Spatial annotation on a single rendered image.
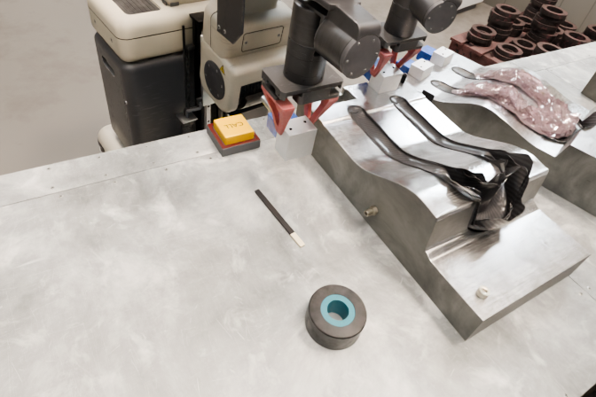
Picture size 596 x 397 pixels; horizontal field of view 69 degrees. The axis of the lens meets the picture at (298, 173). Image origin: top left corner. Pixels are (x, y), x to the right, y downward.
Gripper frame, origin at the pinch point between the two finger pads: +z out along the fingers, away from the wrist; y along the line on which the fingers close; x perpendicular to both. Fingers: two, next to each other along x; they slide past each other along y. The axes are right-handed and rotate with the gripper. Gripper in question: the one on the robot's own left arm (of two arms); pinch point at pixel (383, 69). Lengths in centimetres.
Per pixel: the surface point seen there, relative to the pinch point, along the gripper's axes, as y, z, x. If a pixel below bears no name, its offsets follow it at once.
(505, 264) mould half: -8.4, 3.0, -43.7
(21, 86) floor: -73, 103, 156
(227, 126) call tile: -32.9, 8.3, 3.0
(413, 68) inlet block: 14.7, 5.8, 4.5
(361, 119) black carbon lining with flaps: -10.4, 3.5, -8.2
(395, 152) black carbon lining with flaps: -10.0, 3.1, -18.3
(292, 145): -30.4, -2.7, -15.0
